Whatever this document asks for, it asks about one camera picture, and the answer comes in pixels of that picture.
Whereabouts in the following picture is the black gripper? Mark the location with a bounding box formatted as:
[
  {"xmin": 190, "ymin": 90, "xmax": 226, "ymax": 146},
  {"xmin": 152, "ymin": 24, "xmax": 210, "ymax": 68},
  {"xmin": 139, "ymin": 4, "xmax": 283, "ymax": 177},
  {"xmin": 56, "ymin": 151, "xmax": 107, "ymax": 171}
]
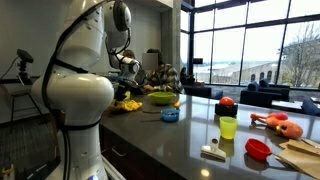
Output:
[{"xmin": 114, "ymin": 81, "xmax": 134, "ymax": 103}]

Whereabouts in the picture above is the yellow knitted cloth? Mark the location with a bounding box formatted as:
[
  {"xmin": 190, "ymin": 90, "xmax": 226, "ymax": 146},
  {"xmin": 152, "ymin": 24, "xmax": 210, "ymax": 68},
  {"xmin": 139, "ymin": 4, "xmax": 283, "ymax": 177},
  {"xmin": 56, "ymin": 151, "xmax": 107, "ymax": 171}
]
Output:
[{"xmin": 108, "ymin": 99, "xmax": 144, "ymax": 113}]

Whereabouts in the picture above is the dark grey spoon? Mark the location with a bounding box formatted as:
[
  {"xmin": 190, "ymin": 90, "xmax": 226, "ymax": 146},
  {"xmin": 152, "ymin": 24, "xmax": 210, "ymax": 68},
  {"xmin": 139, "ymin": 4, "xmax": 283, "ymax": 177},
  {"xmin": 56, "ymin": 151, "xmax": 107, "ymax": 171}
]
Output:
[{"xmin": 142, "ymin": 109, "xmax": 165, "ymax": 115}]

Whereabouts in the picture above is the person in grey sweater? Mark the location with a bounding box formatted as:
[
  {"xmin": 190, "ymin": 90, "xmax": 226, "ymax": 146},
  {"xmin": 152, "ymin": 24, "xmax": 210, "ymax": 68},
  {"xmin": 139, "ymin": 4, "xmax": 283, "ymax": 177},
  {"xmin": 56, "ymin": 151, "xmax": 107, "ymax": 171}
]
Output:
[{"xmin": 121, "ymin": 49, "xmax": 137, "ymax": 61}]

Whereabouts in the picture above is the green plastic bowl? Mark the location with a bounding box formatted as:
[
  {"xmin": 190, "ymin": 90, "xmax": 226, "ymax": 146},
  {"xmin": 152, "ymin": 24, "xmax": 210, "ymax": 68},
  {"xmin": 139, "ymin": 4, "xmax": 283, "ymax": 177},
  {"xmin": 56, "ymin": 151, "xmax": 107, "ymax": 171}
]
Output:
[{"xmin": 146, "ymin": 91, "xmax": 177, "ymax": 106}]

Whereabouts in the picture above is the person in plaid shirt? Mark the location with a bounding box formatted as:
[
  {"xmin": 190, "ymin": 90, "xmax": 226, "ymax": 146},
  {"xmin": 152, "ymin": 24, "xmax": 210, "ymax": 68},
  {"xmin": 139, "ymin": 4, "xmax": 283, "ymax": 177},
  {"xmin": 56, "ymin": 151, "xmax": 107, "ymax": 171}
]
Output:
[{"xmin": 143, "ymin": 48, "xmax": 186, "ymax": 95}]

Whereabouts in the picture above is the blue plastic bowl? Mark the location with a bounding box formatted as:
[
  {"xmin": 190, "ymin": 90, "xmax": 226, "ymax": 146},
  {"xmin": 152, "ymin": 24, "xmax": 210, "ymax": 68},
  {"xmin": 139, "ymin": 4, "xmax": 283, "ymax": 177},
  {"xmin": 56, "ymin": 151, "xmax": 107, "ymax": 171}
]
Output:
[{"xmin": 160, "ymin": 108, "xmax": 180, "ymax": 123}]

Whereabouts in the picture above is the dark counter cabinet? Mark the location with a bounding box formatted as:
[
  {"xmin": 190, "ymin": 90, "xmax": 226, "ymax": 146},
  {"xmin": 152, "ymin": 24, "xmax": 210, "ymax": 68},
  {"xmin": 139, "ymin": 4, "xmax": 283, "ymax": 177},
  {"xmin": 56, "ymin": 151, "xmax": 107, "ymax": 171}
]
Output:
[{"xmin": 99, "ymin": 123, "xmax": 188, "ymax": 180}]

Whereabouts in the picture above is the dark blue armchair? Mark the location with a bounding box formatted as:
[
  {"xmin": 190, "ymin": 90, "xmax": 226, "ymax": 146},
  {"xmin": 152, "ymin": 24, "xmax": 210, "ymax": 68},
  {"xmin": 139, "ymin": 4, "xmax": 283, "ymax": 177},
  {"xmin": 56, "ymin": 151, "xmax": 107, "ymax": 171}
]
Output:
[{"xmin": 183, "ymin": 85, "xmax": 224, "ymax": 100}]

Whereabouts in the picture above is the light side stand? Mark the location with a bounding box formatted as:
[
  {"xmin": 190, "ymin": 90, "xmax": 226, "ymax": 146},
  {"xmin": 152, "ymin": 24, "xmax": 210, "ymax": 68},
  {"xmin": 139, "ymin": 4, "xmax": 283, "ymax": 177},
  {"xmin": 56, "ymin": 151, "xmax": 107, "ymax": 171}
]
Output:
[{"xmin": 0, "ymin": 77, "xmax": 46, "ymax": 126}]

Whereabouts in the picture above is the orange-red ball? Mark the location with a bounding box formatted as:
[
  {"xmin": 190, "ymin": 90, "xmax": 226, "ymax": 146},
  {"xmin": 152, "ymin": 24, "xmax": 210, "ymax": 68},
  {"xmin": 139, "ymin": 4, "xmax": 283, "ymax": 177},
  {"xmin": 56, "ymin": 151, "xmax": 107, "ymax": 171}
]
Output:
[{"xmin": 218, "ymin": 96, "xmax": 235, "ymax": 107}]

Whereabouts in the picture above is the black block stand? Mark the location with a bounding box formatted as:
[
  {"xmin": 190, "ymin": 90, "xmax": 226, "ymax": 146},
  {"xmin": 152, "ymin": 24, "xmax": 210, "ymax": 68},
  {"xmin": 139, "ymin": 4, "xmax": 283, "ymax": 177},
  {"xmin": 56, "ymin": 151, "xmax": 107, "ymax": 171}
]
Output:
[{"xmin": 214, "ymin": 102, "xmax": 239, "ymax": 118}]

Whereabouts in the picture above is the yellow-green plastic cup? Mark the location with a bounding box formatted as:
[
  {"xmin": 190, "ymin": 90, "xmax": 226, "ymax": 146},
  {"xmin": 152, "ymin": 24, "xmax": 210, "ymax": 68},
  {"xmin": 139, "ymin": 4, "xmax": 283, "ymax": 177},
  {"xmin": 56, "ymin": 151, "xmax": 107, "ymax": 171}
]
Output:
[{"xmin": 219, "ymin": 116, "xmax": 239, "ymax": 140}]

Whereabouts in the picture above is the yellow black clamp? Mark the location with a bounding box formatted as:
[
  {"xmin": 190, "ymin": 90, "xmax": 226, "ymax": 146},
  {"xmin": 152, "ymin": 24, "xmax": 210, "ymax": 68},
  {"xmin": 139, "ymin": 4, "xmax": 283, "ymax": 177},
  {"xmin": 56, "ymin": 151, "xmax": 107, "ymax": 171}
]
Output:
[{"xmin": 1, "ymin": 161, "xmax": 16, "ymax": 180}]

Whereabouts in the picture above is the dark blue sofa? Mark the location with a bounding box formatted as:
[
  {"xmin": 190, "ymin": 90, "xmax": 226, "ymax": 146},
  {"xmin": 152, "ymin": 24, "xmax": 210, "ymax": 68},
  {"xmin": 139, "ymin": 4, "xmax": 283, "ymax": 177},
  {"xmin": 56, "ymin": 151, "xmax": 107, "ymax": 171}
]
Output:
[{"xmin": 239, "ymin": 78, "xmax": 291, "ymax": 108}]

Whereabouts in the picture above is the red measuring cup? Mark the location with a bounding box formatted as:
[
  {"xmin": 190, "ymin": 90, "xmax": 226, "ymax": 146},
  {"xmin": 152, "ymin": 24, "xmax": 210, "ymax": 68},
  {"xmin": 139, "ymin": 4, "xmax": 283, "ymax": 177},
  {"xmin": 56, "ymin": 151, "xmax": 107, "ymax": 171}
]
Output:
[{"xmin": 244, "ymin": 138, "xmax": 273, "ymax": 161}]

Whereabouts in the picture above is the low coffee table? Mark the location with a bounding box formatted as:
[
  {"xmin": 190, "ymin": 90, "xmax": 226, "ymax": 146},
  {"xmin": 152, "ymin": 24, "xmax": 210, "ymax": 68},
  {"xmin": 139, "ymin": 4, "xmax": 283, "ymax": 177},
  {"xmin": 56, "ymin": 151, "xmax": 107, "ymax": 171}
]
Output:
[{"xmin": 270, "ymin": 99, "xmax": 305, "ymax": 113}]

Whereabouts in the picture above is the orange plush toy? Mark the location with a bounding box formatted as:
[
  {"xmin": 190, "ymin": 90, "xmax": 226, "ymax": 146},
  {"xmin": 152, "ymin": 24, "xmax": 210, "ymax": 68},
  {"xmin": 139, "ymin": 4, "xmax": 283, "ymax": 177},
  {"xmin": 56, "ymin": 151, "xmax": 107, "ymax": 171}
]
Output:
[{"xmin": 249, "ymin": 112, "xmax": 304, "ymax": 140}]

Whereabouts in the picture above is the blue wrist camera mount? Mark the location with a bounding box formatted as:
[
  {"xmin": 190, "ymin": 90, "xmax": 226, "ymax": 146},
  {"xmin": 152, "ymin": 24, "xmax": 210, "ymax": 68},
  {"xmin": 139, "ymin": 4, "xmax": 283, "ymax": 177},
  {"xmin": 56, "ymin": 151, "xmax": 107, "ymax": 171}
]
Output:
[{"xmin": 108, "ymin": 75, "xmax": 129, "ymax": 84}]

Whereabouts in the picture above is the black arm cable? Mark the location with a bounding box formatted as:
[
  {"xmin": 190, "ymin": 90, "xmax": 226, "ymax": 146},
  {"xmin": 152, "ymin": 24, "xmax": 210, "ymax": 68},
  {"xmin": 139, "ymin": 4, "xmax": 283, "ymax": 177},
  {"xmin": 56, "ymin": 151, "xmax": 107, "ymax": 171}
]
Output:
[{"xmin": 41, "ymin": 0, "xmax": 133, "ymax": 180}]

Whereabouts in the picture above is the black camera on tripod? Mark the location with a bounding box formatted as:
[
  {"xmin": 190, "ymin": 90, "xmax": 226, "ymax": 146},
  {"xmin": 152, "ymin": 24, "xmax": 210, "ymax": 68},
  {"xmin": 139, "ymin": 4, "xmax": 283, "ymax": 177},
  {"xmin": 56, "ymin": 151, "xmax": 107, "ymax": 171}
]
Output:
[{"xmin": 16, "ymin": 48, "xmax": 35, "ymax": 86}]

